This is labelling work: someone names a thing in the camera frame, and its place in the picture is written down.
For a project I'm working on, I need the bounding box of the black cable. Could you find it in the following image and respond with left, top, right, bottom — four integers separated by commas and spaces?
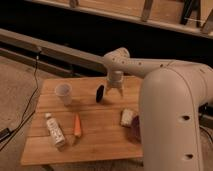
0, 49, 42, 152

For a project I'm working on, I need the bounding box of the wooden table board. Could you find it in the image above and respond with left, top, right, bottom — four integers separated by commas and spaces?
21, 76, 142, 165

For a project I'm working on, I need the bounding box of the white plastic bottle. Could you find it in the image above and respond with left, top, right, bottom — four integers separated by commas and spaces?
45, 113, 66, 148

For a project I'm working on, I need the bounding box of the white sponge block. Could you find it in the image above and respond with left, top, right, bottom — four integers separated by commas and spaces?
121, 109, 134, 127

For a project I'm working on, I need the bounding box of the orange carrot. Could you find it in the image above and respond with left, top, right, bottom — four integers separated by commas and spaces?
74, 114, 82, 137

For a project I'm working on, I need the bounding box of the black eraser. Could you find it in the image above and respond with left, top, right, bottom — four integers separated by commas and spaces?
96, 85, 104, 103

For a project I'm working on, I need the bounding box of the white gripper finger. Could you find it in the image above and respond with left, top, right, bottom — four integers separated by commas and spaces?
118, 87, 124, 98
104, 86, 111, 96

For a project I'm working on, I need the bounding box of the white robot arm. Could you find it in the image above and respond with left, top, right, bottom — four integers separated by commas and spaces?
102, 48, 213, 171

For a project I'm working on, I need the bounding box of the clear plastic cup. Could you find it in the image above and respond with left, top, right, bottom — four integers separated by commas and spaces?
54, 83, 72, 106

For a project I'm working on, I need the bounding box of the grey metal rail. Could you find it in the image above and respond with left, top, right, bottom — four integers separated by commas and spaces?
0, 28, 106, 74

